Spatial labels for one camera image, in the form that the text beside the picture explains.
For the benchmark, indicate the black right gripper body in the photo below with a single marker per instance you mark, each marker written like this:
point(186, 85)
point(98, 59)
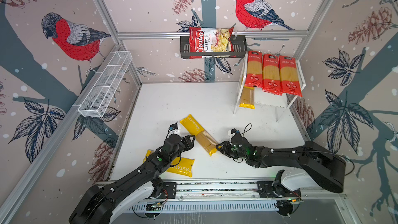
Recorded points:
point(229, 150)

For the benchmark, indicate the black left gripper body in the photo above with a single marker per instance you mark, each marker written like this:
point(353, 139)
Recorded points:
point(184, 145)

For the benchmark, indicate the yellow pasta bag top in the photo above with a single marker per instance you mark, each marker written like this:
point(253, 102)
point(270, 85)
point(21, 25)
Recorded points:
point(247, 98)

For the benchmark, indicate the red spaghetti bag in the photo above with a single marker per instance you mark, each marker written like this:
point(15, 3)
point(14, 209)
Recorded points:
point(289, 77)
point(254, 69)
point(271, 75)

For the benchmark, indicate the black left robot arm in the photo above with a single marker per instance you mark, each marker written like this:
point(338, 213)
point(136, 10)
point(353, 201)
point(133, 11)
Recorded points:
point(104, 205)

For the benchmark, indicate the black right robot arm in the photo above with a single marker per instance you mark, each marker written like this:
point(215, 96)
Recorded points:
point(325, 168)

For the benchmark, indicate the yellow Pastatime pasta bag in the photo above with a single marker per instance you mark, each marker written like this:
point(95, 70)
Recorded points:
point(181, 166)

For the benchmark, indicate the red cassava chips bag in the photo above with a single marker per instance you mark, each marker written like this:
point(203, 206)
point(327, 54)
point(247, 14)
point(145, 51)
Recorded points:
point(210, 40)

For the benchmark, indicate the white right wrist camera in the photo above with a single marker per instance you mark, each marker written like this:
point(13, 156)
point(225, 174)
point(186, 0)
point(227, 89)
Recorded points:
point(232, 132)

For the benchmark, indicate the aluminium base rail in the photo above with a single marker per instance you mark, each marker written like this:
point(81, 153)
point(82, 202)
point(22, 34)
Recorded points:
point(212, 190)

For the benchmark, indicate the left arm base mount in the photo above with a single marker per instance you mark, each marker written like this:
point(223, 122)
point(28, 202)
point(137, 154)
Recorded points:
point(164, 189)

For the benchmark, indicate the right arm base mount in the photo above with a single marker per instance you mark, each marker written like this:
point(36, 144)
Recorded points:
point(273, 189)

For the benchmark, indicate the white wire mesh basket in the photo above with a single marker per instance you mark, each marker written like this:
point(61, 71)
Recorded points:
point(101, 94)

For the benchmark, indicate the black wall basket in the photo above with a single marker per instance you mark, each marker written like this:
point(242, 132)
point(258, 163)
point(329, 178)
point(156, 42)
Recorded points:
point(238, 45)

